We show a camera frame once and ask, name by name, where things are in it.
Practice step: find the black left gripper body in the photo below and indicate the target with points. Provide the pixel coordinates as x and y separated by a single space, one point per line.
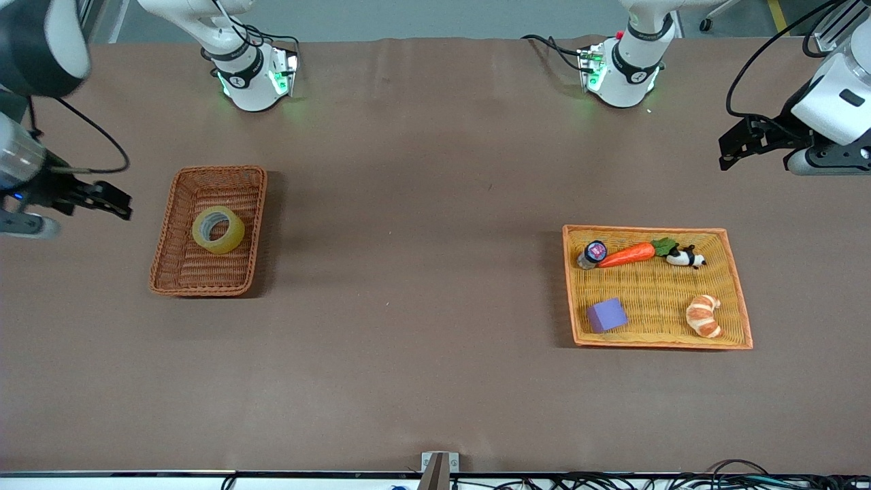
784 131

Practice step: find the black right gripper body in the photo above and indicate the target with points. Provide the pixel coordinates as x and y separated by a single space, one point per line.
49 191

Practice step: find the yellow clear tape roll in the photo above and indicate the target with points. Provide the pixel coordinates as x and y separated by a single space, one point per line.
231 238

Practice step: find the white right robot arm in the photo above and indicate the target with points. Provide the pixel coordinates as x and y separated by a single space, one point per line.
252 88

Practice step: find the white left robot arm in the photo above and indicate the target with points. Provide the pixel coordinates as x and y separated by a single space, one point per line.
633 75

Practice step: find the brown woven wicker basket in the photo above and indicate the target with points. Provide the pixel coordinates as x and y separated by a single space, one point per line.
184 272

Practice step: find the yellow woven basket orange rim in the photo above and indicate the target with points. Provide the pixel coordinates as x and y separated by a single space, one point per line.
653 286

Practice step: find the toy panda figure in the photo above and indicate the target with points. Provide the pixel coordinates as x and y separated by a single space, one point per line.
684 257

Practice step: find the chair caster leg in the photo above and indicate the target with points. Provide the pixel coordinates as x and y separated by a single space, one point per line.
714 17

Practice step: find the toy orange carrot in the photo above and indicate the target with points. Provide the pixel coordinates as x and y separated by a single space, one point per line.
629 255

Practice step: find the toy croissant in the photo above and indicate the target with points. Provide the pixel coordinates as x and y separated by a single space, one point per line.
704 316

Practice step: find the small can with colourful lid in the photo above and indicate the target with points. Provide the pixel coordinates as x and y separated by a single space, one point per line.
593 253

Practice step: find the purple foam cube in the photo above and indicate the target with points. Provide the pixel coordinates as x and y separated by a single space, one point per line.
607 316

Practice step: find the aluminium frame profile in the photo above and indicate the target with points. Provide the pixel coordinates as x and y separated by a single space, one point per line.
833 27
102 17

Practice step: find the metal table clamp bracket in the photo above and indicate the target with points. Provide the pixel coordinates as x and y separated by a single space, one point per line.
435 469

